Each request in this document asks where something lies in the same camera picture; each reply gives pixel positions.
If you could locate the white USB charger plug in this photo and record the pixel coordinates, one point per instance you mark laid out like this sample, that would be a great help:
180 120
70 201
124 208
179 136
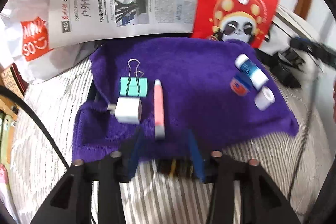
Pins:
127 110

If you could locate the teal binder clip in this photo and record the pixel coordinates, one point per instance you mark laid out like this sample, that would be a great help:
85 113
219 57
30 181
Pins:
135 84

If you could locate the purple towel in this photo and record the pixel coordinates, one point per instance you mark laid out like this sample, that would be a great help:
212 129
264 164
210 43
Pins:
195 76

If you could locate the pink lip balm tube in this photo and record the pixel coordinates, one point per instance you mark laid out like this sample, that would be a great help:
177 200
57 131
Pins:
159 119

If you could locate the white tape roll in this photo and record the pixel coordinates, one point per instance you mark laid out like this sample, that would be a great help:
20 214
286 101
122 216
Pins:
264 98

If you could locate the brown patterned book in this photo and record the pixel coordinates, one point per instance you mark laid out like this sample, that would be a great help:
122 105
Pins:
12 79

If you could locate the white Nike bag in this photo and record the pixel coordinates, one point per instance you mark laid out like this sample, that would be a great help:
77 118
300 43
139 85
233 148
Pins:
292 67

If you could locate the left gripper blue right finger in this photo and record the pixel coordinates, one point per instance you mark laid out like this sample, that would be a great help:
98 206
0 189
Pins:
204 165

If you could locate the small Vaseline jar blue lid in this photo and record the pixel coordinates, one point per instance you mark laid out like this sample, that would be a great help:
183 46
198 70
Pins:
241 84

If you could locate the white Miniso plastic bag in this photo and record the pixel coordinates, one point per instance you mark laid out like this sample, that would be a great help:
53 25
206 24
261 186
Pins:
25 35

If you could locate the blue white bottle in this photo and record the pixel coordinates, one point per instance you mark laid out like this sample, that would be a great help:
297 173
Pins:
245 65

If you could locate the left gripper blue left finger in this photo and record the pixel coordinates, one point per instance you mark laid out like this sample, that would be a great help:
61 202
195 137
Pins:
131 150

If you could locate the black Grand Reserve lighter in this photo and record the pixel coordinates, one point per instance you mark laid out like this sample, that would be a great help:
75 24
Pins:
176 168

